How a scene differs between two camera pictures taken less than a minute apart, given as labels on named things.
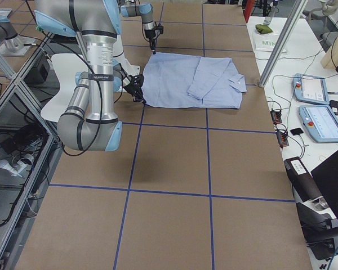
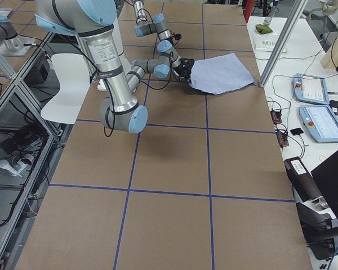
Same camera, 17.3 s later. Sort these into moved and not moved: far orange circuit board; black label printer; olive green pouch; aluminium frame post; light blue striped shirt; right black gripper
Moved: right black gripper; light blue striped shirt
Not moved: black label printer; olive green pouch; aluminium frame post; far orange circuit board
